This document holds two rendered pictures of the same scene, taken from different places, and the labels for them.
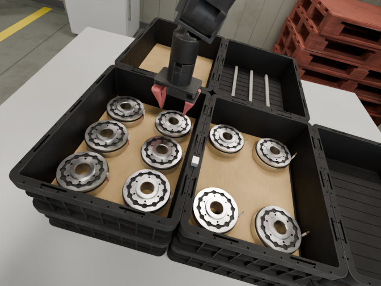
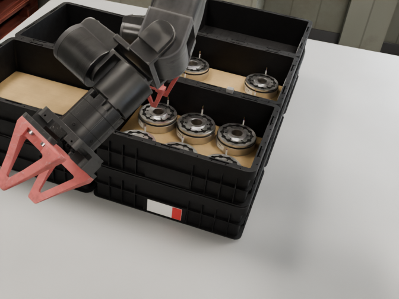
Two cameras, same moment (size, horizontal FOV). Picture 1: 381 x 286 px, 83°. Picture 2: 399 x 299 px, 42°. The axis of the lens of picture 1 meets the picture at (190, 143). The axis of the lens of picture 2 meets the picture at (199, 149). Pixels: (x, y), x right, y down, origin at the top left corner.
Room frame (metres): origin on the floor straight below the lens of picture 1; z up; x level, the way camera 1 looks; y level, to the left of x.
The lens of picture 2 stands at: (0.03, 1.14, 1.64)
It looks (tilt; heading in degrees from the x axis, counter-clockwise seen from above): 38 degrees down; 284
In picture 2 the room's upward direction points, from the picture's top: 7 degrees clockwise
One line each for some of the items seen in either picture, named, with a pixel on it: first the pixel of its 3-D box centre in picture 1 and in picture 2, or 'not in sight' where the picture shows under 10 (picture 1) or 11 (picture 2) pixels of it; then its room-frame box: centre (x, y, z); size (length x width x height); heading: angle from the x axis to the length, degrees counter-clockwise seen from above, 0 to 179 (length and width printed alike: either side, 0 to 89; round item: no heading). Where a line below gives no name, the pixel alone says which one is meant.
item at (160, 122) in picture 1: (173, 122); (158, 113); (0.43, 0.06, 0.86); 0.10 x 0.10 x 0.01
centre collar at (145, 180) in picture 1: (147, 188); (237, 133); (0.21, 0.06, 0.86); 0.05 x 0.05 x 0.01
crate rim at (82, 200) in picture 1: (135, 127); (190, 118); (0.32, 0.13, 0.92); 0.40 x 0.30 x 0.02; 1
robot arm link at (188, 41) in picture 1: (185, 45); not in sight; (0.44, 0.07, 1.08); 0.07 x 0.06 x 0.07; 7
